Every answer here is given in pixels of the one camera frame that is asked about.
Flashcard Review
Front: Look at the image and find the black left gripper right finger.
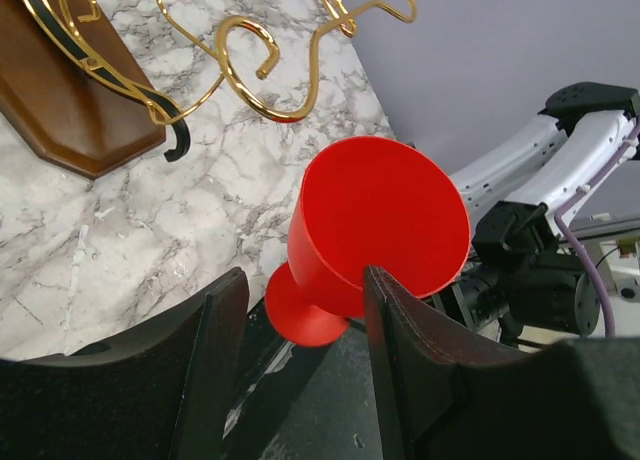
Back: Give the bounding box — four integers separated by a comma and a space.
364, 266, 639, 459

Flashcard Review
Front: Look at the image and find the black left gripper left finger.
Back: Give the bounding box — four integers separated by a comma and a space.
1, 268, 249, 459

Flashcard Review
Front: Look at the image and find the red wine glass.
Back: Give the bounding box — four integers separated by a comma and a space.
265, 136, 471, 347

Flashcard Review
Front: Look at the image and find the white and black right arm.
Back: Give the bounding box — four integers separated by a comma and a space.
431, 82, 639, 345

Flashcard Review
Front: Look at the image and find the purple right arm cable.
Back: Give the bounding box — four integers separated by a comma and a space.
554, 114, 640, 337

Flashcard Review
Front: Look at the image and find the gold wire glass rack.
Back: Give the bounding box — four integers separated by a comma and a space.
0, 0, 419, 180

